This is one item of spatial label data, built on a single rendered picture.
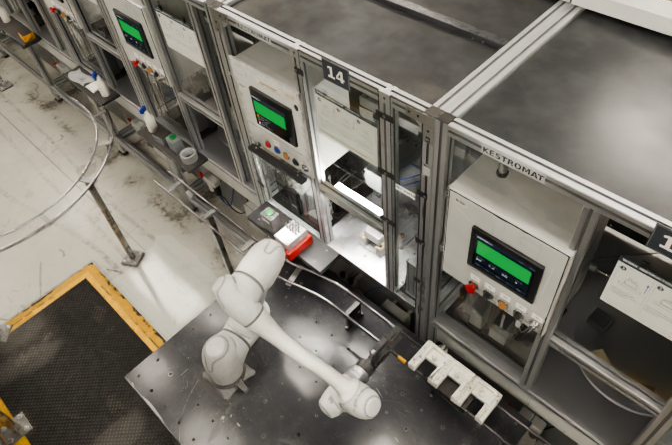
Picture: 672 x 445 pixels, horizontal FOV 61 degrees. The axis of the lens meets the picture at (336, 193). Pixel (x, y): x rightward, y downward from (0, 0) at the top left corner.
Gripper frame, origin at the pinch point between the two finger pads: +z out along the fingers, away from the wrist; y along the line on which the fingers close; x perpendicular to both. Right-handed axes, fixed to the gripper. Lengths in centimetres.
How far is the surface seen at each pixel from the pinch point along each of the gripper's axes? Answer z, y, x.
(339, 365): -14.5, -33.8, 21.1
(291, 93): 20, 79, 67
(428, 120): 20, 99, 4
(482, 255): 17, 58, -23
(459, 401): 0.3, -13.5, -32.6
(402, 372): 1.9, -33.7, -2.5
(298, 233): 11, -1, 69
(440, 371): 5.4, -13.6, -19.6
